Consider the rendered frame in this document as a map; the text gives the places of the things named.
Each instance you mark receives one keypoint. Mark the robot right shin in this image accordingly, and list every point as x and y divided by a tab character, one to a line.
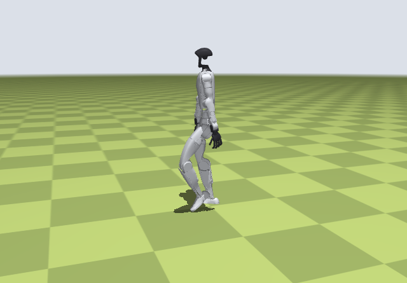
206	177

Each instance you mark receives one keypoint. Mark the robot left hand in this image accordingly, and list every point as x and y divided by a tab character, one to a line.
216	137

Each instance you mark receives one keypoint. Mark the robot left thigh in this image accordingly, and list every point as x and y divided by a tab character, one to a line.
193	143

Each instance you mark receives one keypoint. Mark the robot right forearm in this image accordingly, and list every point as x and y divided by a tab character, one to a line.
198	113

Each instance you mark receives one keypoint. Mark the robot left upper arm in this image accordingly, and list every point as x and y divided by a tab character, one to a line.
206	80

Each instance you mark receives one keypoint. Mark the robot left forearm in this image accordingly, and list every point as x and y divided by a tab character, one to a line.
211	114

